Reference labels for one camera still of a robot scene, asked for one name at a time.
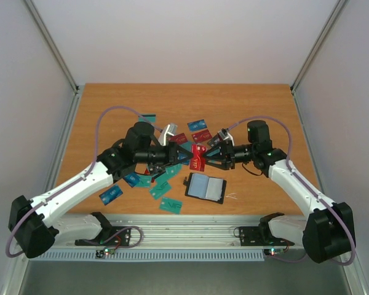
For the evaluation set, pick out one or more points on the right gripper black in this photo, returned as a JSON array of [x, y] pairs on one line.
[[228, 154]]

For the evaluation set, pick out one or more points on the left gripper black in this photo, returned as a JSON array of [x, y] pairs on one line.
[[173, 155]]

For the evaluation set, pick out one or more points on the red VIP card bottom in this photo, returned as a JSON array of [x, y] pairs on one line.
[[197, 163]]

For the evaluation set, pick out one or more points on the red vip card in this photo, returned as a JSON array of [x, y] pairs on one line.
[[179, 138], [201, 136], [197, 163]]

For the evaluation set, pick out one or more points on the black leather card holder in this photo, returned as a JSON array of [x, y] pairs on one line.
[[203, 187]]

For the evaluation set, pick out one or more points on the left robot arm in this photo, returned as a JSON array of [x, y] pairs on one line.
[[31, 222]]

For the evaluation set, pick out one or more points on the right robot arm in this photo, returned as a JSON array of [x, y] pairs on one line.
[[327, 231]]

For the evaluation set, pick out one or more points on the red VIP card upper left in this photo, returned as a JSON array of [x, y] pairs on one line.
[[179, 138]]

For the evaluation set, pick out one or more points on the black VIP card right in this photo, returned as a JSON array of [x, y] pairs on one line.
[[214, 141]]

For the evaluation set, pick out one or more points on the red VIP card upper right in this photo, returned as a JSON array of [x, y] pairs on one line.
[[201, 136]]

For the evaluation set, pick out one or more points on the teal card long centre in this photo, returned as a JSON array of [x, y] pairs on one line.
[[169, 173]]

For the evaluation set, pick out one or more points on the blue card top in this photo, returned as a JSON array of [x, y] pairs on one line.
[[197, 125]]

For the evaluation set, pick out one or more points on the blue card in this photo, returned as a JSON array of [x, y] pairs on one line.
[[197, 125], [132, 179], [111, 194]]

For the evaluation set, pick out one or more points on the teal VIP card middle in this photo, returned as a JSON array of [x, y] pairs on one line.
[[160, 189]]

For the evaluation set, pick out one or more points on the teal vip card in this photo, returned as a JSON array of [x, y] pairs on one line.
[[170, 205], [160, 189]]

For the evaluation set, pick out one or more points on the teal card small lower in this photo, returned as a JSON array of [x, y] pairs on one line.
[[144, 181]]

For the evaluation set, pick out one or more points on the teal card magnetic stripe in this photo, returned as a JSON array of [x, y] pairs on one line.
[[150, 117]]

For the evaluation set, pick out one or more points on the teal VIP card bottom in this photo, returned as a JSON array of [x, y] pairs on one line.
[[170, 205]]

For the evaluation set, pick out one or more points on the blue card lower left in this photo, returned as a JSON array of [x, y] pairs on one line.
[[132, 179]]

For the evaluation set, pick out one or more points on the blue card far left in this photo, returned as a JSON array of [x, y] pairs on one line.
[[111, 194]]

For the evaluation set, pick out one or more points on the right circuit board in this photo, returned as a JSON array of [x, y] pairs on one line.
[[274, 251]]

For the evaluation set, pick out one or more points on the circuit board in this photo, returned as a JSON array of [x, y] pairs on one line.
[[274, 251], [106, 253]]

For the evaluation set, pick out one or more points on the left circuit board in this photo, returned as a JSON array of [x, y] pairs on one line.
[[106, 253]]

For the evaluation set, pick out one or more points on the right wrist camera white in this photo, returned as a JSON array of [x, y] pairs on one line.
[[226, 139]]

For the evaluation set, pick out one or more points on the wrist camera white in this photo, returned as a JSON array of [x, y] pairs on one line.
[[168, 132], [226, 139]]

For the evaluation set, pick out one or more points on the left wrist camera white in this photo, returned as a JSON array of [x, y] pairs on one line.
[[168, 132]]

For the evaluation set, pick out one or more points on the aluminium rail frame front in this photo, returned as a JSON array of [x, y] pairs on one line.
[[87, 227]]

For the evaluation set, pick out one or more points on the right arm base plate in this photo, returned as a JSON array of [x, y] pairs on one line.
[[254, 236]]

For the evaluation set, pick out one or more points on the grey slotted cable duct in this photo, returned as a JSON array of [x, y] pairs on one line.
[[149, 255]]

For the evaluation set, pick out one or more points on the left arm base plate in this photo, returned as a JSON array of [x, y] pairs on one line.
[[109, 237]]

